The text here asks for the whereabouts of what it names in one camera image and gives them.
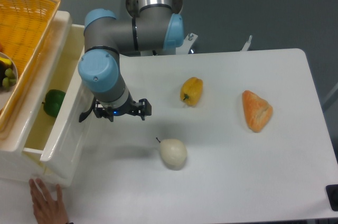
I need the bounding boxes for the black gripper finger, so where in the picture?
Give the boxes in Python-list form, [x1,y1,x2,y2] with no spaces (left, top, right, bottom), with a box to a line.
[93,102,114,122]
[130,98,152,121]

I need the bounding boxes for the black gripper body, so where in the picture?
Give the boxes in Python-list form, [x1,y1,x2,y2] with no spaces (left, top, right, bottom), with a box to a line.
[100,94,135,116]

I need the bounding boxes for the white top drawer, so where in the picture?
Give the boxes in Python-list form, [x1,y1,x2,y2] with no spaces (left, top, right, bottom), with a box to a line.
[23,24,93,187]

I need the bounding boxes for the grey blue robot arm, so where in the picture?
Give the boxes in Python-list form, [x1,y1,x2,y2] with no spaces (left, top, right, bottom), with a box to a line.
[78,0,184,122]

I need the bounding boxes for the white drawer cabinet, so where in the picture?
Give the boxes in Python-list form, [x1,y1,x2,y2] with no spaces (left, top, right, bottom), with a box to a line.
[1,11,72,182]

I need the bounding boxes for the bare human hand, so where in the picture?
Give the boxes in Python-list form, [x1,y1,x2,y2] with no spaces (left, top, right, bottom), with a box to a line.
[29,179,70,224]

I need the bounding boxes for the green bell pepper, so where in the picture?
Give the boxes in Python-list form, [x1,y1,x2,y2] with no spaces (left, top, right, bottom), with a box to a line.
[42,89,65,118]

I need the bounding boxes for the yellow bell pepper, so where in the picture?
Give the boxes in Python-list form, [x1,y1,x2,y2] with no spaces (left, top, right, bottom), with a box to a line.
[180,77,203,107]

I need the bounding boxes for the white pear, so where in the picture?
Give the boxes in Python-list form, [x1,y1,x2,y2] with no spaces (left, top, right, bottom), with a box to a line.
[156,137,187,170]

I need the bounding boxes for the green grapes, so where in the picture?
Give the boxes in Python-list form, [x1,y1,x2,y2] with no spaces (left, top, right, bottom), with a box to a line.
[2,68,17,89]

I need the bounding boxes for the white plate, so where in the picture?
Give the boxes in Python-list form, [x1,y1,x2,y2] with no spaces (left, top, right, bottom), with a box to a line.
[1,52,18,109]

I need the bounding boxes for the orange bread piece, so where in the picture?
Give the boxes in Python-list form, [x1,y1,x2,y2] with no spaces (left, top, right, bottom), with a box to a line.
[242,90,273,133]

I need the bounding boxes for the yellow woven basket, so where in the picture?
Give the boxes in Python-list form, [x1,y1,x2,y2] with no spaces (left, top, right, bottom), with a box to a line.
[1,0,61,130]

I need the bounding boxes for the black corner object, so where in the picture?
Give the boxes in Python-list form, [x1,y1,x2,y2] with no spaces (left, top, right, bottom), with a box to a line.
[325,184,338,211]

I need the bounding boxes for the black drawer handle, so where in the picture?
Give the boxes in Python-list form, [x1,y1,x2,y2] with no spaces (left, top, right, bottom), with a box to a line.
[79,97,96,123]

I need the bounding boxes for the white metal bracket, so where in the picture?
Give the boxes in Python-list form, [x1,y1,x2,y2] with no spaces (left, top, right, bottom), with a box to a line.
[175,33,199,54]

